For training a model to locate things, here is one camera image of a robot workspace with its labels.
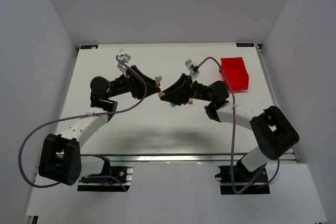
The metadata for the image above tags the natural wooden arch block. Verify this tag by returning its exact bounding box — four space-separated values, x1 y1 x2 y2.
155 76 162 87

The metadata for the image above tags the long natural wooden block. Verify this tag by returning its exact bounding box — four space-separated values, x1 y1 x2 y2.
158 92 165 98

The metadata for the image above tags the red plastic bin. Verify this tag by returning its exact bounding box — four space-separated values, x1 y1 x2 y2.
219 57 249 92

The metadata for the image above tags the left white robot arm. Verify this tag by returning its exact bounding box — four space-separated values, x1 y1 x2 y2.
38 66 161 186

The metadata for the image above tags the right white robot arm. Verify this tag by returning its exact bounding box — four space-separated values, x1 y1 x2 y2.
160 74 299 175

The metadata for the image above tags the blue label sticker left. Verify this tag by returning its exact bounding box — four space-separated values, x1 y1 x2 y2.
80 45 98 50

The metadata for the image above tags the blue label sticker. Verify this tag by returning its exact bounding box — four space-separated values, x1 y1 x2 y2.
80 45 98 50
236 42 255 47

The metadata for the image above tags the blue label sticker right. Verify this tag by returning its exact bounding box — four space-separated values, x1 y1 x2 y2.
236 42 255 47

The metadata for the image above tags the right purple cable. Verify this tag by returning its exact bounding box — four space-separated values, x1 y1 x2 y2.
193 56 280 195

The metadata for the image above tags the purple cable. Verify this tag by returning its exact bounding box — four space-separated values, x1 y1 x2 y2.
193 56 280 195
17 55 148 192

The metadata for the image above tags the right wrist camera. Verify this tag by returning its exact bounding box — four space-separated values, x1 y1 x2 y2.
185 59 200 82

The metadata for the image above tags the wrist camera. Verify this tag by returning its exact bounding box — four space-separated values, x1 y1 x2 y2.
116 54 131 76
185 59 200 82

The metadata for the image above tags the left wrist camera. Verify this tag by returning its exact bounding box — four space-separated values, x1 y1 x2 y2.
116 54 131 76

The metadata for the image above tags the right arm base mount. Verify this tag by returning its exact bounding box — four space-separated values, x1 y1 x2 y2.
215 166 270 195

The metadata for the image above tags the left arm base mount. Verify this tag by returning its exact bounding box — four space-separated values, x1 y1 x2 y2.
77 163 133 193

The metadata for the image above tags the aluminium table frame rail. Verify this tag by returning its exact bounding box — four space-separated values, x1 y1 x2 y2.
76 153 297 163

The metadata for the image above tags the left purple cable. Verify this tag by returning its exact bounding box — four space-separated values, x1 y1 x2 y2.
17 55 148 192

